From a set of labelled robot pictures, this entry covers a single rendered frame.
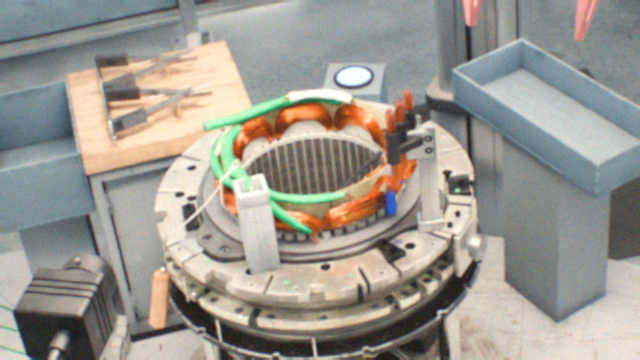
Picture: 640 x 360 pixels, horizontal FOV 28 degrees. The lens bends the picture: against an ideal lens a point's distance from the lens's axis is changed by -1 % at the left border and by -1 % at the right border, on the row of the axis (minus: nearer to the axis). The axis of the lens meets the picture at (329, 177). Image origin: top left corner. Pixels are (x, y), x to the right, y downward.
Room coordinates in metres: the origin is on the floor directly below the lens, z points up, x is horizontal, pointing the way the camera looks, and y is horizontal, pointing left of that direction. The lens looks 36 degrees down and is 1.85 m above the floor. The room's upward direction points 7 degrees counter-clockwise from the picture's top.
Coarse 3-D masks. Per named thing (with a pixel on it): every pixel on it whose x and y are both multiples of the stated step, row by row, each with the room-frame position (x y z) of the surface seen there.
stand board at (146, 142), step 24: (216, 48) 1.38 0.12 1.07; (96, 72) 1.35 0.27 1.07; (120, 72) 1.35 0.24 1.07; (192, 72) 1.33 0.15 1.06; (216, 72) 1.32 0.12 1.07; (72, 96) 1.30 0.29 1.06; (96, 96) 1.30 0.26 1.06; (144, 96) 1.28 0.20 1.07; (216, 96) 1.27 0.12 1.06; (240, 96) 1.26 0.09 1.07; (96, 120) 1.24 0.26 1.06; (168, 120) 1.23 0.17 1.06; (192, 120) 1.22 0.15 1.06; (96, 144) 1.19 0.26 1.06; (120, 144) 1.19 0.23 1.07; (144, 144) 1.18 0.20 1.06; (168, 144) 1.19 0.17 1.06; (192, 144) 1.19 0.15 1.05; (96, 168) 1.17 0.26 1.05
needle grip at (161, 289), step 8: (168, 272) 0.96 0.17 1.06; (160, 280) 0.95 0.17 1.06; (168, 280) 0.95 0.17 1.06; (152, 288) 0.96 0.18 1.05; (160, 288) 0.95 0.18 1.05; (168, 288) 0.95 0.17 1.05; (152, 296) 0.95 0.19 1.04; (160, 296) 0.95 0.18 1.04; (168, 296) 0.95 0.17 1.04; (152, 304) 0.95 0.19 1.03; (160, 304) 0.95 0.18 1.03; (168, 304) 0.95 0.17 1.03; (152, 312) 0.95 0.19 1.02; (160, 312) 0.95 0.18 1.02; (152, 320) 0.95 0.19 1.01; (160, 320) 0.95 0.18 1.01
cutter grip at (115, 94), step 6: (108, 90) 1.26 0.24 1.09; (114, 90) 1.26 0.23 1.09; (120, 90) 1.26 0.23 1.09; (126, 90) 1.26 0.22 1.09; (132, 90) 1.25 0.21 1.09; (138, 90) 1.25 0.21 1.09; (108, 96) 1.26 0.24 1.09; (114, 96) 1.26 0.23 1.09; (120, 96) 1.26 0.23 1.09; (126, 96) 1.26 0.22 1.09; (132, 96) 1.25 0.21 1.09; (138, 96) 1.25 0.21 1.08; (108, 102) 1.26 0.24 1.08; (114, 102) 1.26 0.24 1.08
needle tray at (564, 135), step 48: (528, 48) 1.30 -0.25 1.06; (480, 96) 1.22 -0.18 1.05; (528, 96) 1.25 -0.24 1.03; (576, 96) 1.23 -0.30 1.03; (528, 144) 1.14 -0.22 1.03; (576, 144) 1.14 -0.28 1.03; (624, 144) 1.13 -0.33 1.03; (528, 192) 1.16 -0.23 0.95; (576, 192) 1.13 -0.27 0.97; (528, 240) 1.16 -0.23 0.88; (576, 240) 1.13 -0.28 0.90; (528, 288) 1.16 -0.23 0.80; (576, 288) 1.13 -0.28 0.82
